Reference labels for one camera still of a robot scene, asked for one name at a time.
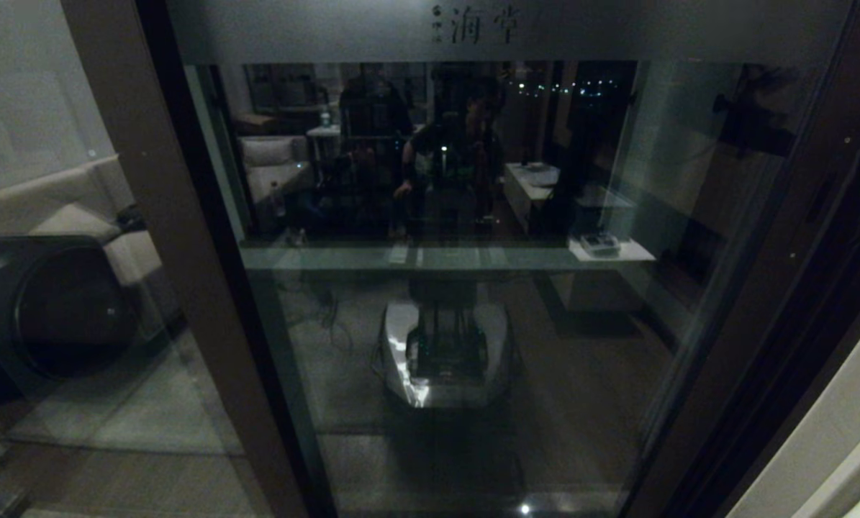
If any brown framed sliding glass door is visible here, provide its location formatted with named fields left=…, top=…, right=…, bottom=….
left=158, top=0, right=860, bottom=518

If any brown framed fixed glass panel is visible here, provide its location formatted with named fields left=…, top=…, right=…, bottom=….
left=0, top=0, right=308, bottom=518

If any dark green cloth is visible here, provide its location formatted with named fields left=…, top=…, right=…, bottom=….
left=115, top=204, right=147, bottom=232

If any beige sofa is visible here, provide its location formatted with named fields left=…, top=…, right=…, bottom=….
left=0, top=155, right=180, bottom=340

